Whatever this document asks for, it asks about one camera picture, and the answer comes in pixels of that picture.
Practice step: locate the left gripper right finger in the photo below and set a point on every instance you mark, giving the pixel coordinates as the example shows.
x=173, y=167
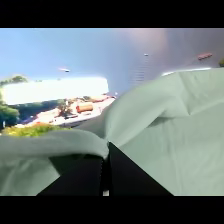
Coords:
x=131, y=178

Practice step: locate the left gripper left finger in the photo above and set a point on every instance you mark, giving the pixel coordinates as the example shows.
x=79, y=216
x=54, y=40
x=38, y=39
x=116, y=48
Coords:
x=78, y=180

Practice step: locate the pale green shirt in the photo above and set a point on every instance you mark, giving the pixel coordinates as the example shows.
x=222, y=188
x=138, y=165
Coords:
x=173, y=133

